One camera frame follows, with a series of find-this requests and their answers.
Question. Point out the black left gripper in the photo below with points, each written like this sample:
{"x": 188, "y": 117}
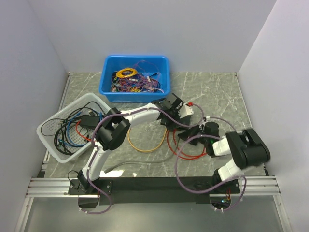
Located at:
{"x": 172, "y": 124}

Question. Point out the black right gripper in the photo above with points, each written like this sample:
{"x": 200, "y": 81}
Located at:
{"x": 190, "y": 132}

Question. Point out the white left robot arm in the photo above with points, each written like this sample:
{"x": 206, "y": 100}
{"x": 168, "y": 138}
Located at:
{"x": 110, "y": 133}

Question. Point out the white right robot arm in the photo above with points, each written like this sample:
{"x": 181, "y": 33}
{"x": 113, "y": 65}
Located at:
{"x": 246, "y": 149}

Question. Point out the blue plastic bin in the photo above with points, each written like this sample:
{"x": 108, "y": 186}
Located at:
{"x": 135, "y": 79}

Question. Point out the black power adapter in basket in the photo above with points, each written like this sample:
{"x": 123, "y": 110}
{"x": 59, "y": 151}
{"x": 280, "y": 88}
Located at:
{"x": 89, "y": 122}

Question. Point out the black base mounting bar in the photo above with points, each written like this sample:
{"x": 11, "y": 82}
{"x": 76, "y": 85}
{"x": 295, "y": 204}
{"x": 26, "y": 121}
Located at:
{"x": 124, "y": 190}

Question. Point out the white perforated plastic basket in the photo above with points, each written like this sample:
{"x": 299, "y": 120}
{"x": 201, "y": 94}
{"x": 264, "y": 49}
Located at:
{"x": 64, "y": 139}

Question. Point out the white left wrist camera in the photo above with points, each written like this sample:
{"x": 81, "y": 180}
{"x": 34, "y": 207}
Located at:
{"x": 185, "y": 111}

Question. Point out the black network switch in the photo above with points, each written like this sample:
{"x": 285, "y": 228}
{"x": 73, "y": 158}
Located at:
{"x": 164, "y": 120}

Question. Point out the aluminium frame rail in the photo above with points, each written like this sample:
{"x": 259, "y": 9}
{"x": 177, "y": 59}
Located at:
{"x": 44, "y": 188}

